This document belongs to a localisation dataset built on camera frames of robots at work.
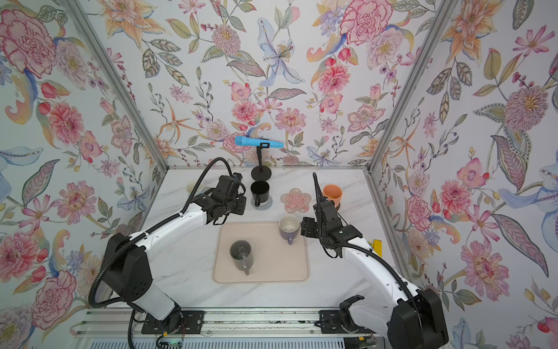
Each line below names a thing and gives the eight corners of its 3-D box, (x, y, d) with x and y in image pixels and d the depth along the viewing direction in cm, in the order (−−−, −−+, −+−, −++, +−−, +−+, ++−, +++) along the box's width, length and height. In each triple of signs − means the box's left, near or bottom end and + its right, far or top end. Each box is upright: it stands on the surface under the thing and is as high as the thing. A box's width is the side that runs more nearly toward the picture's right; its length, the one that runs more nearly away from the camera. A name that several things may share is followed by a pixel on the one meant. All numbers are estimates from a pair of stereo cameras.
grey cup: (232, 276, 86) (227, 265, 77) (236, 252, 92) (231, 240, 83) (252, 276, 86) (249, 265, 77) (254, 252, 92) (252, 240, 83)
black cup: (251, 211, 104) (249, 199, 97) (253, 193, 112) (251, 180, 104) (268, 211, 104) (267, 199, 97) (269, 193, 112) (268, 180, 104)
